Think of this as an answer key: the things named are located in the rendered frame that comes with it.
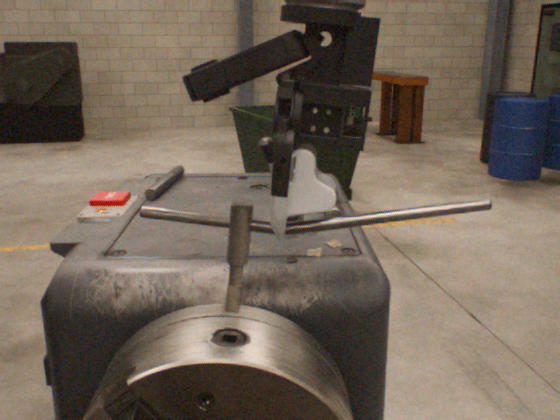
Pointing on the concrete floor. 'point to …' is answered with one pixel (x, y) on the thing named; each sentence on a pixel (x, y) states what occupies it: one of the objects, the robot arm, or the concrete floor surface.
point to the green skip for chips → (336, 162)
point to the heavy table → (401, 105)
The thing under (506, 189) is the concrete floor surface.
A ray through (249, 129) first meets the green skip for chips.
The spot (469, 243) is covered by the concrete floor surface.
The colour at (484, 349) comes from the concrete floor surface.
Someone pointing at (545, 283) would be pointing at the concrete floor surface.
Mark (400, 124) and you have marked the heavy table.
